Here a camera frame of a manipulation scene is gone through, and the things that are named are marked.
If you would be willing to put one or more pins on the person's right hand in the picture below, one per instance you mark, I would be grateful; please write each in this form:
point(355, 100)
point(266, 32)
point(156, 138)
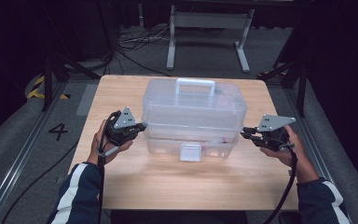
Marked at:
point(298, 158)

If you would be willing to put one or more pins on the grey metal table frame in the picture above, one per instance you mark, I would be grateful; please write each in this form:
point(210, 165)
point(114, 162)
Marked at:
point(209, 20)

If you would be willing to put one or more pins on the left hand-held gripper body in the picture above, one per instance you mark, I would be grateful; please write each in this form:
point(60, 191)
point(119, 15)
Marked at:
point(122, 127)

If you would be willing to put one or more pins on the yellow black floor tape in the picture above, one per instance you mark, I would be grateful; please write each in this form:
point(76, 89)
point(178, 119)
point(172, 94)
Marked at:
point(38, 87)

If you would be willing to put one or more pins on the grey floor tape patch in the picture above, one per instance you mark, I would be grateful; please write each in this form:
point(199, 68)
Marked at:
point(87, 99)

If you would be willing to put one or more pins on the person's left hand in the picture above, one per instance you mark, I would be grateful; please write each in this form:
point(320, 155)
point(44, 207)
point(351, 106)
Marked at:
point(98, 152)

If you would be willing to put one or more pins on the clear plastic storage box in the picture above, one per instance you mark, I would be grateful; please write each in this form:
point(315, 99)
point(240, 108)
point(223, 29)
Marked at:
point(194, 121)

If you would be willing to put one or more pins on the black metal stand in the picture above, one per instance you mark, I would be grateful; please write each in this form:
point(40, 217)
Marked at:
point(51, 77)
point(298, 81)

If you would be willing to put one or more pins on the aluminium floor rail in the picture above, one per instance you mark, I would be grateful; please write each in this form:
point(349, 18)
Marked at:
point(15, 165)
point(313, 146)

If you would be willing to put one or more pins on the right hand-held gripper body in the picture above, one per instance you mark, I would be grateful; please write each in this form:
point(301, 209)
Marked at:
point(275, 133)

